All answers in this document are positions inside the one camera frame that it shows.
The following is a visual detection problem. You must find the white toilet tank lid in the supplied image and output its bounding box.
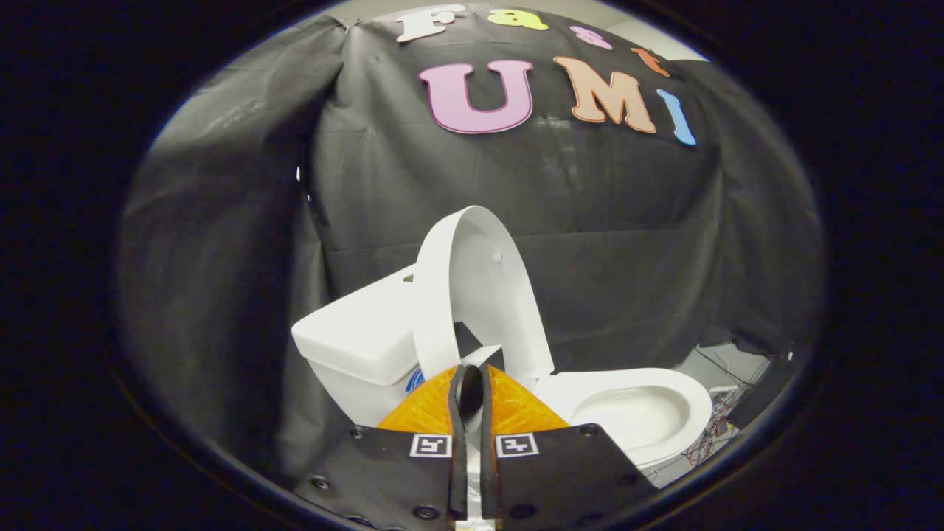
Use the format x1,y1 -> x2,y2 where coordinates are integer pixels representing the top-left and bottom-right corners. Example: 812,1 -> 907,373
291,265 -> 421,386

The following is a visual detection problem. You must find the white toilet seat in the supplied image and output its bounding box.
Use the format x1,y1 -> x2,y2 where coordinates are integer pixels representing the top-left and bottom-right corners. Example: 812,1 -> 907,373
535,367 -> 714,467

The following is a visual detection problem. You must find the black backdrop cloth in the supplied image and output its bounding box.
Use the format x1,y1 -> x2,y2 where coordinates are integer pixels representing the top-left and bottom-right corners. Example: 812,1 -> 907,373
114,4 -> 823,487

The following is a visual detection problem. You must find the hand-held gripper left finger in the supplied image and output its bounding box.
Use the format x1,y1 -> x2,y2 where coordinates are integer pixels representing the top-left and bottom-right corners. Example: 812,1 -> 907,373
291,363 -> 473,531

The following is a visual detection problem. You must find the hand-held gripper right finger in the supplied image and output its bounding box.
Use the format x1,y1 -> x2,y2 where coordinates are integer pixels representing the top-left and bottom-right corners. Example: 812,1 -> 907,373
472,361 -> 659,531

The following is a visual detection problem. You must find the white ceramic toilet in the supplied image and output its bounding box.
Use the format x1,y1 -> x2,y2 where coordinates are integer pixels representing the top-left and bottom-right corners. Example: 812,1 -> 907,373
291,265 -> 714,487

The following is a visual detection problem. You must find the tangle of thin cables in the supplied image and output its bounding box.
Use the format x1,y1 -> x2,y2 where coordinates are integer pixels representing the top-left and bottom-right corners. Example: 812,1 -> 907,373
682,347 -> 771,465

